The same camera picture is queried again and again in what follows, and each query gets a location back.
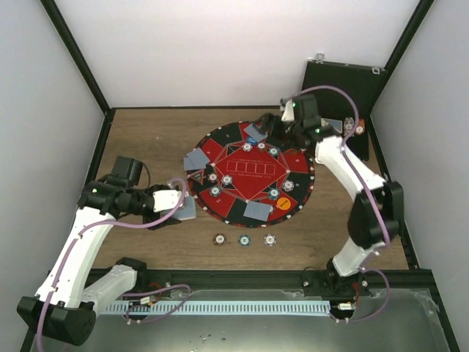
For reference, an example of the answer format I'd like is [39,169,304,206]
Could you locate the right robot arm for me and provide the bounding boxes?
[254,94,404,296]

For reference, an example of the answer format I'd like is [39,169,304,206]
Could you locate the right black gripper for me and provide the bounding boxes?
[251,114,302,147]

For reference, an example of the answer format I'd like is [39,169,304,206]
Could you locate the red poker chip stack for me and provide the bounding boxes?
[213,234,226,246]

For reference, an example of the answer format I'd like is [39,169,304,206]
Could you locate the light blue slotted rail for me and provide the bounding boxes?
[101,300,330,317]

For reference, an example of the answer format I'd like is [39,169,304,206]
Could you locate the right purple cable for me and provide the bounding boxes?
[284,85,392,324]

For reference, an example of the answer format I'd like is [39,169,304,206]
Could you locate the orange chips in case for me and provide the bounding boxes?
[355,119,366,136]

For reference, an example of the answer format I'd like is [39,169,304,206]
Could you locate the grey chips in case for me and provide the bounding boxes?
[343,117,355,136]

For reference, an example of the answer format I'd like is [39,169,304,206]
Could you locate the orange round blind button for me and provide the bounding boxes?
[276,197,292,211]

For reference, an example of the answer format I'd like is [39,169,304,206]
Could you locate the round red black poker mat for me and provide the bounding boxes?
[187,121,315,228]

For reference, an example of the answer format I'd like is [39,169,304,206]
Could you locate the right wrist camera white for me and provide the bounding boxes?
[280,99,295,124]

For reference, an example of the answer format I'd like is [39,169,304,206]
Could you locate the black poker chip case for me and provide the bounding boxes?
[302,60,386,161]

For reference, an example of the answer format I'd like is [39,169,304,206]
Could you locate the blue card seat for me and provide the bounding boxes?
[250,130,268,143]
[186,148,210,169]

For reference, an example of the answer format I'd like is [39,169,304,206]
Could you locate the teal poker chip stack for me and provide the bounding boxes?
[239,235,251,246]

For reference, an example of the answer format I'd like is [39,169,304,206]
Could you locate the card box in case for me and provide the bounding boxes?
[322,118,343,133]

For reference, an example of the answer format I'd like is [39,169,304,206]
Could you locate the dealt blue playing card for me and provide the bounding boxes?
[183,157,201,171]

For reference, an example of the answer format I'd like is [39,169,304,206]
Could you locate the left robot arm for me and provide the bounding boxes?
[17,156,187,351]

